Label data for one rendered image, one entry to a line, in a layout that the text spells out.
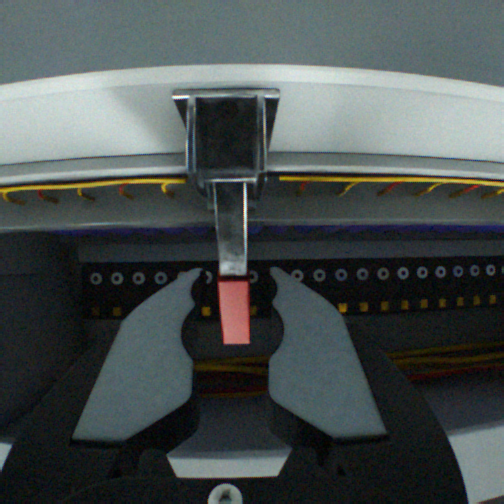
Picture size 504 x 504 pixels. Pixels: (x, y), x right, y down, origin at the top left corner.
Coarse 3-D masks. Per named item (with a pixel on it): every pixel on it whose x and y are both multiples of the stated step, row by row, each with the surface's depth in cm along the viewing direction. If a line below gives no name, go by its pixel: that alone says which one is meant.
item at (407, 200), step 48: (0, 192) 12; (48, 192) 14; (96, 192) 14; (144, 192) 14; (192, 192) 14; (288, 192) 14; (336, 192) 14; (384, 192) 13; (432, 192) 14; (480, 192) 14
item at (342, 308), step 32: (448, 256) 26; (480, 256) 26; (96, 288) 25; (128, 288) 25; (160, 288) 25; (256, 288) 26; (320, 288) 26; (352, 288) 26; (384, 288) 26; (416, 288) 26; (448, 288) 26; (480, 288) 26
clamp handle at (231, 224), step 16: (224, 192) 9; (240, 192) 9; (224, 208) 9; (240, 208) 9; (224, 224) 9; (240, 224) 9; (224, 240) 9; (240, 240) 10; (224, 256) 10; (240, 256) 10; (224, 272) 10; (240, 272) 10; (224, 288) 10; (240, 288) 10; (224, 304) 11; (240, 304) 11; (224, 320) 11; (240, 320) 11; (224, 336) 12; (240, 336) 12
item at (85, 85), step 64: (0, 0) 6; (64, 0) 6; (128, 0) 6; (192, 0) 6; (256, 0) 6; (320, 0) 6; (384, 0) 6; (448, 0) 6; (0, 64) 6; (64, 64) 6; (128, 64) 6; (192, 64) 6; (256, 64) 6; (320, 64) 6; (384, 64) 6; (448, 64) 6; (0, 128) 8; (64, 128) 8; (128, 128) 9; (320, 128) 9; (384, 128) 9; (448, 128) 9; (0, 256) 19; (128, 256) 25; (192, 256) 25; (256, 256) 25; (320, 256) 25; (384, 256) 25
